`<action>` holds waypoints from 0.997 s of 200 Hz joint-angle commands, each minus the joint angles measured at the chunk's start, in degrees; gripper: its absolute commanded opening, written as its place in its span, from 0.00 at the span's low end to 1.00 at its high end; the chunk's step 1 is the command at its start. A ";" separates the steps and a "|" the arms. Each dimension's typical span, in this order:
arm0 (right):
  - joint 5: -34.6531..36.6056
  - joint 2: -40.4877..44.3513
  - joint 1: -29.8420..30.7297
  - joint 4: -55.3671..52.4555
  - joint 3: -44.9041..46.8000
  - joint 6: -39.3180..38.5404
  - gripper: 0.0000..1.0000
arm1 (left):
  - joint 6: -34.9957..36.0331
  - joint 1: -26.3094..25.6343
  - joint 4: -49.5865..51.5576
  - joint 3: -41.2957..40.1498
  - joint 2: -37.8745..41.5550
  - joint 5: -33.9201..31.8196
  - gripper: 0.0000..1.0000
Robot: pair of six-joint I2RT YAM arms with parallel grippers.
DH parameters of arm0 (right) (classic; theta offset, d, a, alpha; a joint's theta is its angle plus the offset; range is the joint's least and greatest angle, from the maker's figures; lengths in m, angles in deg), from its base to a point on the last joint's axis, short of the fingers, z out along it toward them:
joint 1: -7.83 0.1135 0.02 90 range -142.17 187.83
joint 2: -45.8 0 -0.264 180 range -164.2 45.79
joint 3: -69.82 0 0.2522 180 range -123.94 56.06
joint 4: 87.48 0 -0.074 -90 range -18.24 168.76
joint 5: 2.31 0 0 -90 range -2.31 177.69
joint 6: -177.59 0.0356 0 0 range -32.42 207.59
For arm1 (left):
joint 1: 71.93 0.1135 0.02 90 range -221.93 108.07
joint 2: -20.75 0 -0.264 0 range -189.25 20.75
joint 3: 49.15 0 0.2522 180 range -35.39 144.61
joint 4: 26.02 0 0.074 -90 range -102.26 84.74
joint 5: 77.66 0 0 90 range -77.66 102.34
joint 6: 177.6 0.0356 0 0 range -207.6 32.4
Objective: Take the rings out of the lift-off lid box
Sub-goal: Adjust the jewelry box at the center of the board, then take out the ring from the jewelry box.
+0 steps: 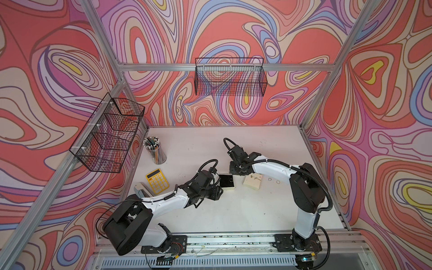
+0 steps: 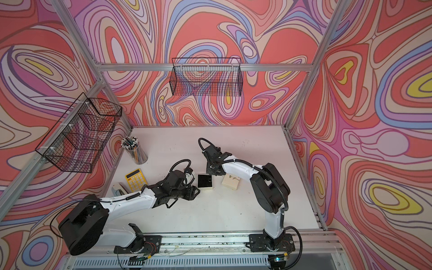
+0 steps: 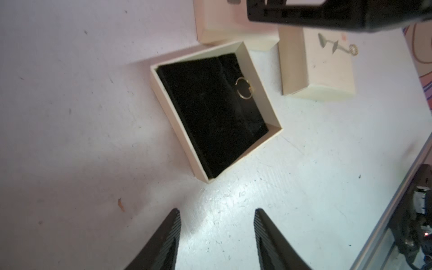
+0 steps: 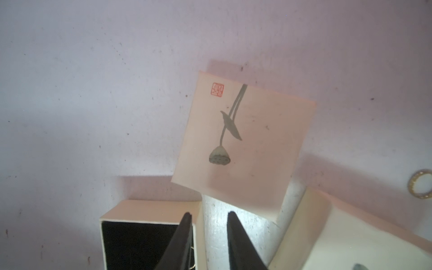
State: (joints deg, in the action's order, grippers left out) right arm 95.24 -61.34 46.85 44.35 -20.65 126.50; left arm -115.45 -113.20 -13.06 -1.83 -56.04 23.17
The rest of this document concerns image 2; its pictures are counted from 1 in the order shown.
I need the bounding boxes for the wire basket black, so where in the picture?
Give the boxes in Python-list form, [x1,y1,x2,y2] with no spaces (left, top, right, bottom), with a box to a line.
[169,57,244,97]
[35,93,123,173]

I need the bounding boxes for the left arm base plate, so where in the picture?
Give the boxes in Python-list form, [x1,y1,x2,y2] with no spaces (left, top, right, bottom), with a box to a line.
[114,235,162,255]

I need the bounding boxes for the left wire basket black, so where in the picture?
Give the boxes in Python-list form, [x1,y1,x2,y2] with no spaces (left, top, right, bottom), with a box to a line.
[35,93,123,173]

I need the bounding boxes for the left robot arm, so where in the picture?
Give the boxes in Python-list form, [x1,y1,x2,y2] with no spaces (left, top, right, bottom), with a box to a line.
[58,168,200,256]

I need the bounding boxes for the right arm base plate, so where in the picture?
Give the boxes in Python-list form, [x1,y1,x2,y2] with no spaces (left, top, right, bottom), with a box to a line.
[245,233,296,254]

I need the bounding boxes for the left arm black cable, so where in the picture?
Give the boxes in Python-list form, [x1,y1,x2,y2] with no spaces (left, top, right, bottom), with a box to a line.
[49,159,195,240]

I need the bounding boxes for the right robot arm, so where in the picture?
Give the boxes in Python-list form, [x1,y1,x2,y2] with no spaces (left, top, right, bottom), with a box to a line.
[200,143,290,252]

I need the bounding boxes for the back wire basket black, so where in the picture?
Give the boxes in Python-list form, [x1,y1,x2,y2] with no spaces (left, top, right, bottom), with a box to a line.
[169,57,244,97]

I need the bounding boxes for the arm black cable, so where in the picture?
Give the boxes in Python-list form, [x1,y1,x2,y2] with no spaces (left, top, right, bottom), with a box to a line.
[49,159,195,240]
[197,137,303,270]

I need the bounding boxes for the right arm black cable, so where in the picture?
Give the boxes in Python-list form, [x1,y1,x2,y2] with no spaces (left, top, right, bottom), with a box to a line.
[197,137,303,270]

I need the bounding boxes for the cup of coloured pencils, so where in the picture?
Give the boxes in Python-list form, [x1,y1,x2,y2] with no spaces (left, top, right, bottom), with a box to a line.
[121,136,148,165]

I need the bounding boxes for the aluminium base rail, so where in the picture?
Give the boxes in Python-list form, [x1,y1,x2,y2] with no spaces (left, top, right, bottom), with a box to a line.
[57,230,354,270]

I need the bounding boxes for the yellow calculator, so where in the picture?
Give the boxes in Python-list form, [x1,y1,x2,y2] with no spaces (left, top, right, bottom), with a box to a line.
[125,169,148,192]

